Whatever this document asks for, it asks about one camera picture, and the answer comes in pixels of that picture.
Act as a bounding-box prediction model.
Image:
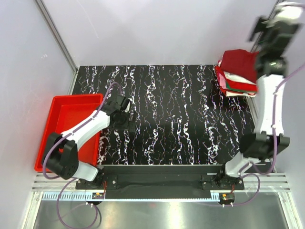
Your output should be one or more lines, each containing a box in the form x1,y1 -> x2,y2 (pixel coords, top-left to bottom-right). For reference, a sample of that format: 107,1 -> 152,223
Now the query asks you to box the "dark red t-shirt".
220,49 -> 259,83

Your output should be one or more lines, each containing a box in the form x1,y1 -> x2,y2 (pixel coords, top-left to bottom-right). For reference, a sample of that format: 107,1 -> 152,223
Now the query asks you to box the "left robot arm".
41,95 -> 136,189

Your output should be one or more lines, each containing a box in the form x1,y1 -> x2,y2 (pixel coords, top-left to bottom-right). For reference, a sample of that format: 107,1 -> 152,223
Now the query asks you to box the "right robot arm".
215,15 -> 301,189

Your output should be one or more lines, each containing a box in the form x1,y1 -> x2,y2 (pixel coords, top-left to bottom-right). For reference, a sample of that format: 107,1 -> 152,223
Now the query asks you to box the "red plastic bin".
34,94 -> 103,172

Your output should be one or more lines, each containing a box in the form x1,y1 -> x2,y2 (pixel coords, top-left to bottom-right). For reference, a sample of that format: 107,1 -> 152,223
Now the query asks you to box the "red folded t-shirt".
215,65 -> 257,93

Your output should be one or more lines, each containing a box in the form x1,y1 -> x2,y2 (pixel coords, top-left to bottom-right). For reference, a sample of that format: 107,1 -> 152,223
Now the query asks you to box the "white folded t-shirt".
221,70 -> 254,85

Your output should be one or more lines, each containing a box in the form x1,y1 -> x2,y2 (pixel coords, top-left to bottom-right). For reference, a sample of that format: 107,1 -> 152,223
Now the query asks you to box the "pink folded t-shirt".
218,73 -> 227,89

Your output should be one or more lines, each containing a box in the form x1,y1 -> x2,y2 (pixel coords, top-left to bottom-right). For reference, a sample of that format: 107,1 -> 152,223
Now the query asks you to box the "green folded t-shirt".
226,80 -> 257,93

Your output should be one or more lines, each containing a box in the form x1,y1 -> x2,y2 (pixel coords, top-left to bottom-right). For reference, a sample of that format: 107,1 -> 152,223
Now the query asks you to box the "cream folded t-shirt bottom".
224,90 -> 256,97

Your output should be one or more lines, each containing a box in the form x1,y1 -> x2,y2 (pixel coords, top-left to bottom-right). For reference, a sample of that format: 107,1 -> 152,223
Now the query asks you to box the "left connector board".
92,192 -> 105,200

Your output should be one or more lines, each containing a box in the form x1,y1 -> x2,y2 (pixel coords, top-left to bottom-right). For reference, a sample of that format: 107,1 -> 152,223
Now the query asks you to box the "connector board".
221,193 -> 235,201
92,192 -> 105,200

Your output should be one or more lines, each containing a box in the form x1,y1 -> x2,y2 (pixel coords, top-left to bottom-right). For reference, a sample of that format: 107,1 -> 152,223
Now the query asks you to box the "right connector board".
221,193 -> 235,201

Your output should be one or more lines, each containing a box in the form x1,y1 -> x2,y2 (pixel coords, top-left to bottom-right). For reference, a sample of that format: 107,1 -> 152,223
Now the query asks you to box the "right aluminium frame post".
248,0 -> 284,52

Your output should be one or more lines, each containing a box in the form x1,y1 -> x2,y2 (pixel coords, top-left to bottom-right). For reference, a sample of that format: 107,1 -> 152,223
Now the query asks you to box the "aluminium frame post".
248,0 -> 284,52
34,0 -> 78,73

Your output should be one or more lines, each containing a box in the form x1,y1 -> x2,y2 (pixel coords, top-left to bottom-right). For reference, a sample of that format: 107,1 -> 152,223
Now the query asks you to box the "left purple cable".
42,82 -> 123,227

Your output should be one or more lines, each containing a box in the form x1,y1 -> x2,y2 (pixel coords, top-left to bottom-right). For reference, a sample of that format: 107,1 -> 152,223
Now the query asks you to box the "purple cable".
234,64 -> 305,206
42,82 -> 123,227

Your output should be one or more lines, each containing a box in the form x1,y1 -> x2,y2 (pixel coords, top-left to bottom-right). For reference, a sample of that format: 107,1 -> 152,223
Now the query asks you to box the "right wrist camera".
271,1 -> 305,23

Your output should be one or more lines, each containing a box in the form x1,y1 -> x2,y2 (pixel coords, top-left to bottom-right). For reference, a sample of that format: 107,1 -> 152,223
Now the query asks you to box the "white slotted cable duct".
42,190 -> 220,202

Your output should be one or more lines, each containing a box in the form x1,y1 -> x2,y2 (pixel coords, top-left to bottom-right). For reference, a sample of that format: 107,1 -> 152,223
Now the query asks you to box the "left aluminium frame post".
34,0 -> 78,73

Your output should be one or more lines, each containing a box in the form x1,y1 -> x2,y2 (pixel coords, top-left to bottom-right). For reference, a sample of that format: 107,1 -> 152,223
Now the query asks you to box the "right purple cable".
234,64 -> 305,206

